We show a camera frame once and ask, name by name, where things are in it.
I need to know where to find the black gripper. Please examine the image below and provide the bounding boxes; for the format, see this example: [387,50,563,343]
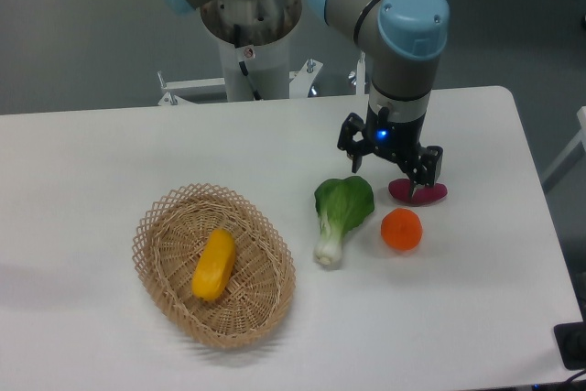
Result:
[337,109,443,198]

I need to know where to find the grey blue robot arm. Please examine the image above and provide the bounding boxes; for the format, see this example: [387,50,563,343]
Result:
[166,0,450,197]

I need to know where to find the woven wicker basket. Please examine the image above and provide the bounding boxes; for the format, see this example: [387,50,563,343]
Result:
[132,183,296,349]

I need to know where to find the purple sweet potato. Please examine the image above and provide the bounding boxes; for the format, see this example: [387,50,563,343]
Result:
[388,179,448,206]

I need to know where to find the green bok choy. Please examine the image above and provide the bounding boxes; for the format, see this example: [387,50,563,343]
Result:
[314,176,374,267]

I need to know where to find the orange tangerine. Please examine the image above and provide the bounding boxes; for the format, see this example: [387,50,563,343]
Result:
[380,208,423,252]

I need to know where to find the black device at table edge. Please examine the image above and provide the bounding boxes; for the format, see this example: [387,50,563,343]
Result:
[553,321,585,370]

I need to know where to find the white metal base frame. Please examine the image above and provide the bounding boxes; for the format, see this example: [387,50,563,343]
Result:
[157,52,371,106]

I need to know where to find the white frame at right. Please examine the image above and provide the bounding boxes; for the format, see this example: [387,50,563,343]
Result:
[540,106,585,193]

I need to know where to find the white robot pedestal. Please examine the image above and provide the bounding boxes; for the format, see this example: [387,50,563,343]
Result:
[200,0,302,102]

